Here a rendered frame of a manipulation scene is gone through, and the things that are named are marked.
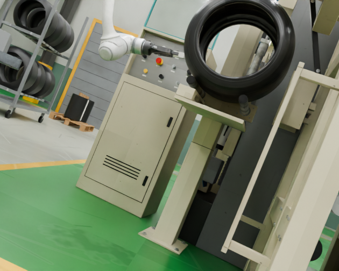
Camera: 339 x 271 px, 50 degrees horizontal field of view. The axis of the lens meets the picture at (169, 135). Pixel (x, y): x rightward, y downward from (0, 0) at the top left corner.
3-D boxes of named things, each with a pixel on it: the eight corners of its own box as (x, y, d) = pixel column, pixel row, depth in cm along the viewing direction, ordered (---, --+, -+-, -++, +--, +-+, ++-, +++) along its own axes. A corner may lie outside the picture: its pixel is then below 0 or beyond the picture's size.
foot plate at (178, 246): (150, 227, 239) (151, 224, 239) (187, 245, 233) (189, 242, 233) (137, 234, 213) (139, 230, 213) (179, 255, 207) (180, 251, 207)
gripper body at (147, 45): (143, 38, 200) (160, 41, 198) (148, 43, 208) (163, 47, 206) (140, 51, 200) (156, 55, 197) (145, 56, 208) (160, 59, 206)
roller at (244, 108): (248, 106, 211) (249, 114, 211) (240, 107, 212) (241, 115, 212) (247, 93, 177) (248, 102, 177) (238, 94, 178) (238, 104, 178)
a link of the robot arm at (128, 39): (138, 52, 212) (128, 58, 201) (113, 47, 216) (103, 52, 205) (139, 34, 207) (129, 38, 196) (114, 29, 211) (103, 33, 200)
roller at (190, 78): (203, 89, 218) (205, 97, 218) (196, 91, 219) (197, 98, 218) (193, 74, 184) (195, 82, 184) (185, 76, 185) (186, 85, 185)
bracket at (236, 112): (189, 99, 222) (195, 84, 222) (251, 123, 212) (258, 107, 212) (188, 98, 219) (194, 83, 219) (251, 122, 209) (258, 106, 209)
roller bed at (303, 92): (272, 124, 222) (290, 79, 222) (295, 133, 218) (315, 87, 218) (273, 120, 202) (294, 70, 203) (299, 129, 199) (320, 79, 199)
